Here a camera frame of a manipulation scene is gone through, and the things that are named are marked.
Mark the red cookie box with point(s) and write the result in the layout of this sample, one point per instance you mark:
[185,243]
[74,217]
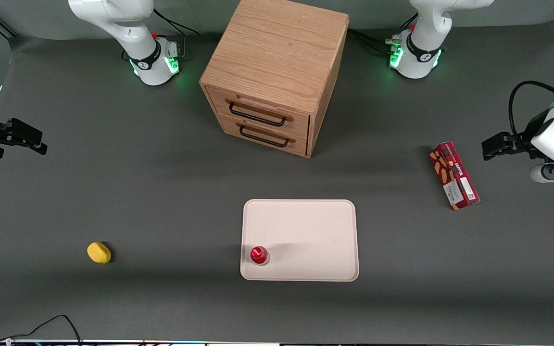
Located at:
[454,175]

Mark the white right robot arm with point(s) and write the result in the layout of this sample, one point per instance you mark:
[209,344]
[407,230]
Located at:
[128,29]

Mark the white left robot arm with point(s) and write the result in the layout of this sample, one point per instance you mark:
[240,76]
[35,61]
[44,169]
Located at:
[421,29]

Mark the cream rectangular tray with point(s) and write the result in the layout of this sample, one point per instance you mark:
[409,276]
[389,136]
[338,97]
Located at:
[306,235]

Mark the yellow sponge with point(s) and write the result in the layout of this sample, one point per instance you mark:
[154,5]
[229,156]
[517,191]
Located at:
[98,253]

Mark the wooden two-drawer cabinet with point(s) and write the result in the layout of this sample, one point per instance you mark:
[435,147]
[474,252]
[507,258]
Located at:
[277,62]

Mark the small red cup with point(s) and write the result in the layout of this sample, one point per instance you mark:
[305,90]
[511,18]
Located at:
[259,254]

